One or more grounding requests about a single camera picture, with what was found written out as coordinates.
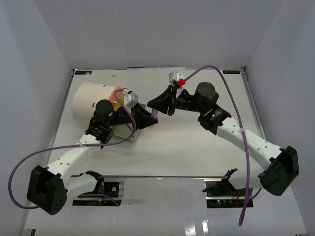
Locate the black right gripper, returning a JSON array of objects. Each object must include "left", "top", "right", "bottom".
[{"left": 147, "top": 86, "right": 204, "bottom": 118}]

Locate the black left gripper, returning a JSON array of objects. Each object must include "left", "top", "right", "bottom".
[{"left": 107, "top": 101, "right": 158, "bottom": 131}]

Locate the pink purple highlighter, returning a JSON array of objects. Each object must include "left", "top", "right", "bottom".
[{"left": 151, "top": 109, "right": 158, "bottom": 119}]

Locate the orange top drawer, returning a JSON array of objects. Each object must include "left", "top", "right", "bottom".
[{"left": 108, "top": 87, "right": 124, "bottom": 111}]

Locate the cream cylindrical drawer organizer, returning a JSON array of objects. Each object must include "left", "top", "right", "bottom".
[{"left": 72, "top": 81, "right": 122, "bottom": 128}]

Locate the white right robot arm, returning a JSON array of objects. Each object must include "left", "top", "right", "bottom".
[{"left": 147, "top": 82, "right": 299, "bottom": 196}]

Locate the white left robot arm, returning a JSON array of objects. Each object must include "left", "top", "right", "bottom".
[{"left": 27, "top": 99, "right": 158, "bottom": 215}]

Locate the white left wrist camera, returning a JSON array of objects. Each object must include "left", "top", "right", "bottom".
[{"left": 122, "top": 88, "right": 138, "bottom": 109}]

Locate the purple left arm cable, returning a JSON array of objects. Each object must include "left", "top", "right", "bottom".
[{"left": 8, "top": 88, "right": 137, "bottom": 209}]

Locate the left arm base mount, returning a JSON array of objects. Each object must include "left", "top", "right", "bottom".
[{"left": 72, "top": 180, "right": 124, "bottom": 207}]

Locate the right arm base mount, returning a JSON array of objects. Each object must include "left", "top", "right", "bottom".
[{"left": 202, "top": 168, "right": 245, "bottom": 209}]

